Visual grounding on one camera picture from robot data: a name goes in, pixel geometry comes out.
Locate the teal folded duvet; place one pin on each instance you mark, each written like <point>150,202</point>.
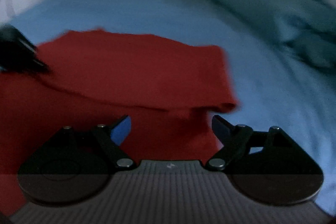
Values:
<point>307,27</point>

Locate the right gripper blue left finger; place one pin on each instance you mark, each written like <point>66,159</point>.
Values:
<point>107,140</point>

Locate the blue bed sheet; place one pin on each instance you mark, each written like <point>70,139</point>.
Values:
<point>270,85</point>

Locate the red knit sweater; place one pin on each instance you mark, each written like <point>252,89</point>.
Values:
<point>166,87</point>

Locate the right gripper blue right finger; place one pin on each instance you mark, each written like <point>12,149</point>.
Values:
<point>237,141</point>

